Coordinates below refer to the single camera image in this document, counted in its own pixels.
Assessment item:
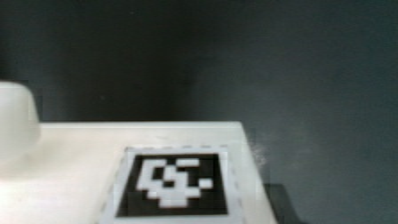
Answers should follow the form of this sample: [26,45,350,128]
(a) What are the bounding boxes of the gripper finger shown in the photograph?
[263,184,307,224]

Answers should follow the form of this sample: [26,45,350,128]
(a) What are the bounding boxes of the white drawer tray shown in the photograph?
[0,81,277,224]

